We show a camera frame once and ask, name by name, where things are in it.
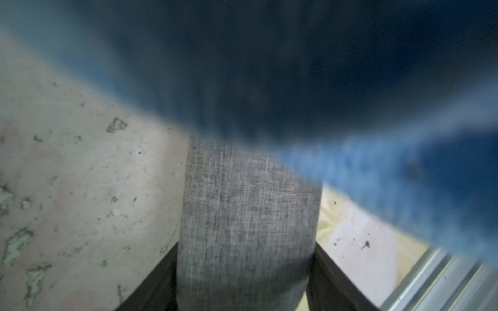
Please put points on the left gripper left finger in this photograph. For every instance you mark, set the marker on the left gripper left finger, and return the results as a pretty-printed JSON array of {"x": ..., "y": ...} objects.
[{"x": 158, "y": 290}]

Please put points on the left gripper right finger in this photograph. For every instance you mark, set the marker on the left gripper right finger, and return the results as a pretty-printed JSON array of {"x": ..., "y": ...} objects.
[{"x": 330, "y": 289}]

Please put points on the aluminium rail frame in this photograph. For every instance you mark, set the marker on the aluminium rail frame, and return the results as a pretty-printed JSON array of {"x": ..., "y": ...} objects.
[{"x": 440, "y": 281}]

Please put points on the blue microfiber cloth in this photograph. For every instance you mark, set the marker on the blue microfiber cloth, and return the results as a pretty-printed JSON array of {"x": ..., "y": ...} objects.
[{"x": 394, "y": 103}]

